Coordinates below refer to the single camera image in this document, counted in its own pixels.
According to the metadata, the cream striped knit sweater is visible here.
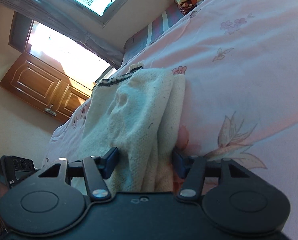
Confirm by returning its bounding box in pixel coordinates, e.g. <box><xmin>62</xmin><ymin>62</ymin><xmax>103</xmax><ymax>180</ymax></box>
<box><xmin>72</xmin><ymin>63</ymin><xmax>186</xmax><ymax>193</ymax></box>

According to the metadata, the brown wooden door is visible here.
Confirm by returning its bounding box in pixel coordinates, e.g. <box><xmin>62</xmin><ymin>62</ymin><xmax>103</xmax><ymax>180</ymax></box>
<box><xmin>0</xmin><ymin>53</ymin><xmax>92</xmax><ymax>123</ymax></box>

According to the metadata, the pink floral bed sheet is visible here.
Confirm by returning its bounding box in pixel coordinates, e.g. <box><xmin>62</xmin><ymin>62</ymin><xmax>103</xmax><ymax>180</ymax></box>
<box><xmin>43</xmin><ymin>0</ymin><xmax>298</xmax><ymax>239</ymax></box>

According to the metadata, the striped mattress cover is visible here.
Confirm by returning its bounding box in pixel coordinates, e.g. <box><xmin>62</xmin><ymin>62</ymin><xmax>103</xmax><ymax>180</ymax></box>
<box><xmin>121</xmin><ymin>3</ymin><xmax>184</xmax><ymax>66</ymax></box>

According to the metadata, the grey left curtain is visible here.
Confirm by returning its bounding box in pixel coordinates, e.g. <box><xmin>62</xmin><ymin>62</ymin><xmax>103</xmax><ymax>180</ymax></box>
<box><xmin>0</xmin><ymin>0</ymin><xmax>124</xmax><ymax>69</ymax></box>

